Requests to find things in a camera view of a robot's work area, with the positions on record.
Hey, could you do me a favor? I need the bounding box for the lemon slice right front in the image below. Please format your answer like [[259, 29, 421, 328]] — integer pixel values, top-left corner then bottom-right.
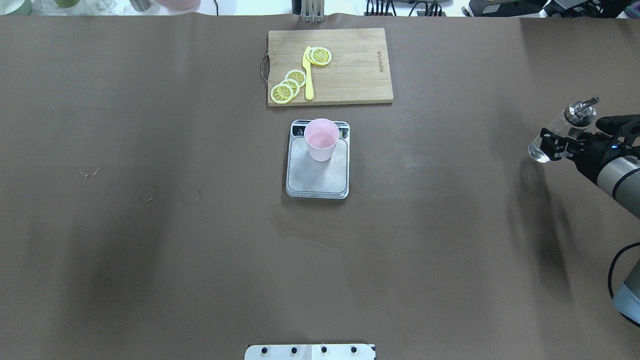
[[310, 47, 333, 66]]

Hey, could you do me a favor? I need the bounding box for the wooden cutting board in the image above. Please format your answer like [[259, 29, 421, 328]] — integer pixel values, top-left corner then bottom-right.
[[267, 28, 394, 107]]

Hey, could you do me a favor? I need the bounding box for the aluminium frame post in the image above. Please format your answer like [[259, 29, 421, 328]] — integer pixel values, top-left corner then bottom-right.
[[295, 0, 326, 24]]

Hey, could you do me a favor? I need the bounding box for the lemon slice left middle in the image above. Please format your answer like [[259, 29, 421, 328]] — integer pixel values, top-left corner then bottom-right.
[[280, 78, 300, 99]]

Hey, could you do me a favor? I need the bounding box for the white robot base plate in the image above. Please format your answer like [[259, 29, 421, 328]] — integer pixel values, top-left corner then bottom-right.
[[244, 343, 377, 360]]

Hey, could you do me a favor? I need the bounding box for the lemon slice left back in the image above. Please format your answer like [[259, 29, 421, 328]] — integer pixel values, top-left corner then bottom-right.
[[284, 69, 307, 87]]

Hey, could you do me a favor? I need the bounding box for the glass sauce bottle metal spout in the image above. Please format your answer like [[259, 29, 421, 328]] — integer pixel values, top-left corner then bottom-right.
[[528, 95, 600, 164]]

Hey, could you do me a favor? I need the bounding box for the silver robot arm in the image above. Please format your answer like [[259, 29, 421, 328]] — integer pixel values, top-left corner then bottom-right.
[[538, 114, 640, 326]]

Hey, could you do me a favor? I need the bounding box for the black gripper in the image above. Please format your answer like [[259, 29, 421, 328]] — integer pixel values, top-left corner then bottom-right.
[[539, 114, 640, 166]]

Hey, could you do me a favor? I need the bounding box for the yellow plastic knife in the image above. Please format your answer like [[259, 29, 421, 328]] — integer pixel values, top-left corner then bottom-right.
[[301, 46, 314, 101]]

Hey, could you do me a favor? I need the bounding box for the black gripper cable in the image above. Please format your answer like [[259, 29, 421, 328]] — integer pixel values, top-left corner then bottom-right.
[[607, 242, 640, 301]]

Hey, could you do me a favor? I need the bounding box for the pink plastic cup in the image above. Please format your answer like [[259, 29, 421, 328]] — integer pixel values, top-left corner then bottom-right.
[[304, 118, 340, 162]]

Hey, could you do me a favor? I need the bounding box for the lemon slice right back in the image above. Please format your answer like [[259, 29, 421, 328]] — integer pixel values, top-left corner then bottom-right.
[[305, 47, 313, 64]]

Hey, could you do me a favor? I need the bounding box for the silver kitchen scale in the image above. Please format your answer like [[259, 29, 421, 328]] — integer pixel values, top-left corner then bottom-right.
[[285, 120, 351, 199]]

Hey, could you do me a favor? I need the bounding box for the pink bowl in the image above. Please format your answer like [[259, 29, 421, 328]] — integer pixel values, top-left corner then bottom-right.
[[155, 0, 201, 11]]

